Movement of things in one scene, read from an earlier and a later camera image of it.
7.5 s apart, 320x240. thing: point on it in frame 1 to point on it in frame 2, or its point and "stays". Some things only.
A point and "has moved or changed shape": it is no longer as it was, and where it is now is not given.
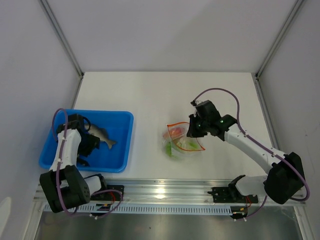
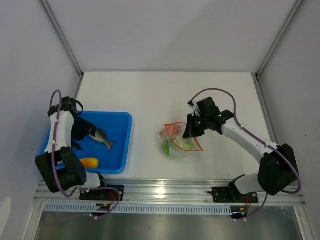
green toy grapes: x=168 y=149 has moved or changed shape
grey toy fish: x=100 y=133 stays
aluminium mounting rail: x=175 y=192 stays
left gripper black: x=93 y=143 to x=88 y=128
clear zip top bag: x=176 y=144 stays
